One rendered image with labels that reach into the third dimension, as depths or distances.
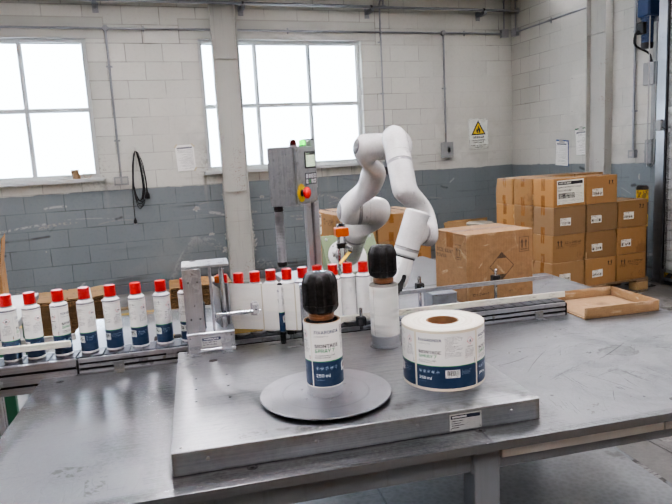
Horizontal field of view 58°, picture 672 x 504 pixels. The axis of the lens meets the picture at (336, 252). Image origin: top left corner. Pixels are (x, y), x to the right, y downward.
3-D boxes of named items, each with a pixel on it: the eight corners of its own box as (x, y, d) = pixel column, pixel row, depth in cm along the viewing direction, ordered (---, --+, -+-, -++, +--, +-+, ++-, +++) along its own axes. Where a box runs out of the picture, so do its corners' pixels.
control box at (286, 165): (270, 206, 199) (266, 147, 196) (292, 202, 215) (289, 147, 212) (298, 206, 195) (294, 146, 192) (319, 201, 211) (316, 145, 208)
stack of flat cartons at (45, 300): (37, 340, 530) (32, 304, 525) (39, 326, 579) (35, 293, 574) (115, 328, 555) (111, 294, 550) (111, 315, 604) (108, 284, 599)
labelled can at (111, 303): (106, 352, 187) (98, 287, 184) (108, 347, 192) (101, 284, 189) (124, 350, 188) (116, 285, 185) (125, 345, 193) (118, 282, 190)
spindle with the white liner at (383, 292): (375, 350, 175) (371, 247, 170) (367, 342, 183) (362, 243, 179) (405, 347, 177) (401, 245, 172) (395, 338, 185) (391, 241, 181)
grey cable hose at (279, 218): (278, 267, 206) (273, 205, 203) (276, 266, 210) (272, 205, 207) (288, 266, 207) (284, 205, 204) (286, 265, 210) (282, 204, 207)
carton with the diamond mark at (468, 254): (467, 305, 232) (465, 235, 228) (436, 293, 255) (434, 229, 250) (533, 295, 242) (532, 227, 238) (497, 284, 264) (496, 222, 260)
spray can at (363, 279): (361, 323, 204) (358, 263, 200) (355, 320, 208) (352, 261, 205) (375, 321, 205) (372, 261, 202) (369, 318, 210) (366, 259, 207)
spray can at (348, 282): (341, 324, 204) (338, 264, 201) (343, 320, 209) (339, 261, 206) (357, 323, 204) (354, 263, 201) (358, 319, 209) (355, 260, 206)
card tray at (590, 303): (585, 319, 212) (585, 308, 211) (543, 303, 237) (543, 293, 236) (659, 310, 218) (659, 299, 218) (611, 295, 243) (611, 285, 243)
